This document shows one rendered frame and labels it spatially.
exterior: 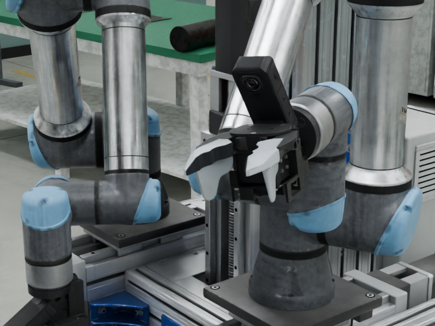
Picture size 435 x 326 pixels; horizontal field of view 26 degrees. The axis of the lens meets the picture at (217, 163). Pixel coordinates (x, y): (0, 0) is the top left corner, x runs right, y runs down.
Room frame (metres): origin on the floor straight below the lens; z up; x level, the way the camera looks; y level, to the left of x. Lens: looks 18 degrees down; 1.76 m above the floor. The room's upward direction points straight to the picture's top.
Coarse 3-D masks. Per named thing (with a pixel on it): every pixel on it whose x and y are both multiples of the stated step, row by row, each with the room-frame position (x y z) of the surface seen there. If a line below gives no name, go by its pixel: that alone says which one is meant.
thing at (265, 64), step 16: (240, 64) 1.03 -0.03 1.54; (256, 64) 1.02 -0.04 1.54; (272, 64) 1.03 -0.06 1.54; (240, 80) 1.03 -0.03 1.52; (256, 80) 1.02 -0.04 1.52; (272, 80) 1.02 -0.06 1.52; (256, 96) 1.04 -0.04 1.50; (272, 96) 1.03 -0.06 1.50; (256, 112) 1.05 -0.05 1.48; (272, 112) 1.05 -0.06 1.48; (288, 112) 1.05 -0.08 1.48
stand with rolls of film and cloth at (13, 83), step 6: (0, 42) 7.54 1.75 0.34; (0, 48) 7.53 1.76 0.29; (0, 54) 7.53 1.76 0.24; (0, 60) 7.52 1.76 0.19; (0, 66) 7.52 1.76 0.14; (0, 72) 7.52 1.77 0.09; (0, 78) 7.51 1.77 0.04; (0, 84) 7.48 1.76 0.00; (6, 84) 7.43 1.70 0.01; (12, 84) 7.39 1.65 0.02; (18, 84) 7.37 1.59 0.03
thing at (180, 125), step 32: (0, 0) 5.97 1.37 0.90; (160, 0) 5.97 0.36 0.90; (0, 32) 5.42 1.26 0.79; (96, 32) 4.82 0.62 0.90; (160, 32) 4.82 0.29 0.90; (192, 32) 4.31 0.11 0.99; (160, 64) 4.47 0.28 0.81; (192, 64) 4.31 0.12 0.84; (0, 96) 6.03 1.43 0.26; (32, 96) 6.03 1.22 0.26; (96, 96) 6.03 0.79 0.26; (192, 96) 4.34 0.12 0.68; (160, 128) 5.27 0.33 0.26; (192, 128) 4.34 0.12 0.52; (192, 192) 4.34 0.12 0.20
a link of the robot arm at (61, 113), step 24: (24, 0) 1.59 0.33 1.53; (48, 0) 1.60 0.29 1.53; (72, 0) 1.60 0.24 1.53; (24, 24) 1.65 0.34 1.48; (48, 24) 1.63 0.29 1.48; (72, 24) 1.65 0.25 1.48; (48, 48) 1.68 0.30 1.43; (72, 48) 1.71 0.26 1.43; (48, 72) 1.71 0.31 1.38; (72, 72) 1.73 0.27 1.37; (48, 96) 1.75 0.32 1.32; (72, 96) 1.76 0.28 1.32; (48, 120) 1.79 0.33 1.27; (72, 120) 1.79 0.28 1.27; (48, 144) 1.80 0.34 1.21; (72, 144) 1.80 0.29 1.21; (48, 168) 1.84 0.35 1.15
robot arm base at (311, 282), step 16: (272, 256) 1.45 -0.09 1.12; (288, 256) 1.44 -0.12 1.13; (304, 256) 1.44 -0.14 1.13; (320, 256) 1.45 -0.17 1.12; (256, 272) 1.47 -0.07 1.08; (272, 272) 1.44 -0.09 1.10; (288, 272) 1.43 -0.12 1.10; (304, 272) 1.43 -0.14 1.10; (320, 272) 1.45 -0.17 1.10; (256, 288) 1.45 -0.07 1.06; (272, 288) 1.43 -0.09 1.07; (288, 288) 1.43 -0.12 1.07; (304, 288) 1.42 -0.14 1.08; (320, 288) 1.44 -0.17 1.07; (272, 304) 1.43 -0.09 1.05; (288, 304) 1.42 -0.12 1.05; (304, 304) 1.42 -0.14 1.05; (320, 304) 1.43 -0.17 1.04
